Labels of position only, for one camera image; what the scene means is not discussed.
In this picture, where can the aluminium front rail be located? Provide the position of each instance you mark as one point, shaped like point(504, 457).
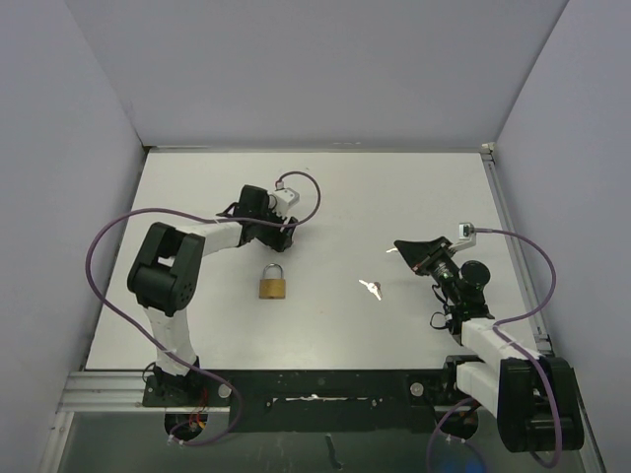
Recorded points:
point(102, 392)

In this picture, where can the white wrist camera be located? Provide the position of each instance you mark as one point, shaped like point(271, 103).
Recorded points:
point(282, 200)
point(466, 237)

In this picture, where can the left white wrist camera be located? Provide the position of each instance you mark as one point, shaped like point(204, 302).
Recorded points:
point(282, 200)

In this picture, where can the aluminium rail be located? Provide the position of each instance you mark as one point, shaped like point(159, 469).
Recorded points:
point(102, 392)
point(537, 324)

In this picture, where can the silver key bunch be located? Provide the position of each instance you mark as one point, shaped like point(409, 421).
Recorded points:
point(373, 287)

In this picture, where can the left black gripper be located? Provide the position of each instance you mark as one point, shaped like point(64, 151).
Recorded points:
point(279, 239)

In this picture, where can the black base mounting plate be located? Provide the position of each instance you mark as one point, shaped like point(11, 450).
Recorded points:
point(311, 401)

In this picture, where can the large brass padlock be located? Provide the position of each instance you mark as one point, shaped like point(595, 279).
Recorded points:
point(272, 284)

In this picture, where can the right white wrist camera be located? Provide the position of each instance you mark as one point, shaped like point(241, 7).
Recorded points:
point(466, 237)

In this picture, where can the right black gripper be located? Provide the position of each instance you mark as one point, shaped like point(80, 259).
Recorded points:
point(415, 253)

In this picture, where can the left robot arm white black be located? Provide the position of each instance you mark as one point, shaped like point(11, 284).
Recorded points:
point(164, 274)

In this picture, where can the aluminium right side rail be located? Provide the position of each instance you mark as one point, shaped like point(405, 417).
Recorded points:
point(537, 324)

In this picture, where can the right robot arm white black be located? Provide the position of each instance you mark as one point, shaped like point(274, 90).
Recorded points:
point(533, 397)

